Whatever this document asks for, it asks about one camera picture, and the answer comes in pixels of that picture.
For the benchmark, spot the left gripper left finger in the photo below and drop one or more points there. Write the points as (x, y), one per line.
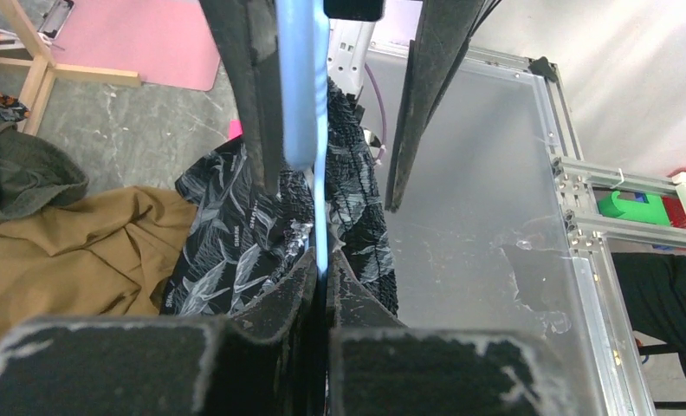
(251, 363)

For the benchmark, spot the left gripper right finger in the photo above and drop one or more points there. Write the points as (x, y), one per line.
(378, 366)

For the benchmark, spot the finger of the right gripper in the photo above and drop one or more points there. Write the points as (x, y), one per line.
(444, 32)
(246, 35)

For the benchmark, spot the blue wire hanger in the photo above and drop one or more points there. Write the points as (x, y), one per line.
(303, 36)

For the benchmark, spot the dark leaf print shorts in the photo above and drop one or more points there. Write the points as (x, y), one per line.
(243, 240)

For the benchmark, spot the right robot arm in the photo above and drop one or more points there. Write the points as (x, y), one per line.
(351, 24)

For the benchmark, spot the brown shorts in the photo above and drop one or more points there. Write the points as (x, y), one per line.
(108, 254)

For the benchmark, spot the pink clipboard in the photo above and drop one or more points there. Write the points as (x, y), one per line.
(166, 42)

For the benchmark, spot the pink plastic clip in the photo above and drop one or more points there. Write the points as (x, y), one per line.
(235, 129)

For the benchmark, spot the wooden clothes rack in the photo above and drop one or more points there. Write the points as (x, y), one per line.
(43, 69)

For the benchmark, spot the green plastic part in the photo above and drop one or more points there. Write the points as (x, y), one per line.
(639, 207)

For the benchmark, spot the olive green garment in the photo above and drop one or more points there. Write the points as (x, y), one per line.
(34, 174)

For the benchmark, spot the aluminium frame rail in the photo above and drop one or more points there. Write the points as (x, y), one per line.
(580, 185)

